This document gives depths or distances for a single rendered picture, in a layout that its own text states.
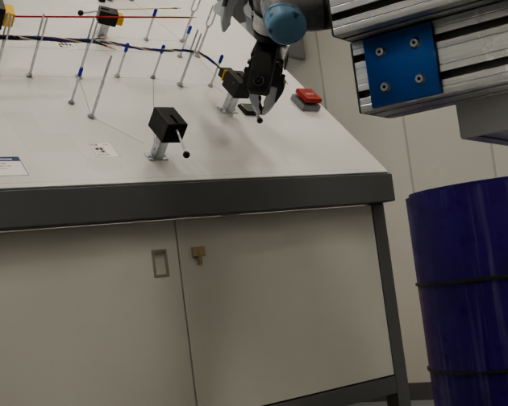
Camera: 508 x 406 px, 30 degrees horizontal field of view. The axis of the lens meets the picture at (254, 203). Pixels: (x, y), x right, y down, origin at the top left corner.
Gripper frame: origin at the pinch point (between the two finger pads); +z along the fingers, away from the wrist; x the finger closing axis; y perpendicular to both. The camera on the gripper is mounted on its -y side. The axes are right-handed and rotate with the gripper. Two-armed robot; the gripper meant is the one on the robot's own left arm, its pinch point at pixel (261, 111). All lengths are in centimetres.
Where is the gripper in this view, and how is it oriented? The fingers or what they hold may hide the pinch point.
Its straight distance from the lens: 204.0
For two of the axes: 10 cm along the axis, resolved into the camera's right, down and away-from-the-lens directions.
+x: -9.7, -2.2, 1.4
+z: -0.6, 7.2, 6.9
